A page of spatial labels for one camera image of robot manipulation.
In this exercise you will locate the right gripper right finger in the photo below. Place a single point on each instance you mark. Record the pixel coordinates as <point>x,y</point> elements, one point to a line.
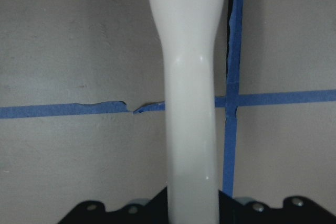
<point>295,209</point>

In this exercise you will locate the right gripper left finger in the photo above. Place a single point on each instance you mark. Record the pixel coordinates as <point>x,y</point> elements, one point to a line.
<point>154,211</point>

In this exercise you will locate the beige hand brush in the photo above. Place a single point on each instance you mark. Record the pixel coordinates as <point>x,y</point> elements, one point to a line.
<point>187,31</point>

